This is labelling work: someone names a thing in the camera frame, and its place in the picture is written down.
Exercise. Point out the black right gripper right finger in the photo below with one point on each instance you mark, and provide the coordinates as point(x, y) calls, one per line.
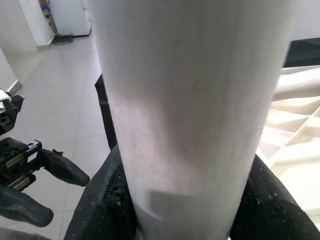
point(270, 205)

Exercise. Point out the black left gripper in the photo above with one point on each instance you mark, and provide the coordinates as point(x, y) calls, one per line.
point(15, 155)

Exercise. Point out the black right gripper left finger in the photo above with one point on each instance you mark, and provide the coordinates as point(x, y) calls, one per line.
point(105, 200)

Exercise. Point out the white plastic table leg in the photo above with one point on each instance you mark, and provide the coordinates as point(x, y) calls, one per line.
point(195, 100)

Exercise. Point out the cream plastic children table top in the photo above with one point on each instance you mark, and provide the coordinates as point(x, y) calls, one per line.
point(295, 125)

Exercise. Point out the black table cloth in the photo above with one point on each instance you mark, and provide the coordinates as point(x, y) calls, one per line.
point(305, 52)

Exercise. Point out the white appliance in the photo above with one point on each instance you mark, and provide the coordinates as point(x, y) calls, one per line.
point(70, 17)

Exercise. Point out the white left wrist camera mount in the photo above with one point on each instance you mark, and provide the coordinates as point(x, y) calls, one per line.
point(4, 100)

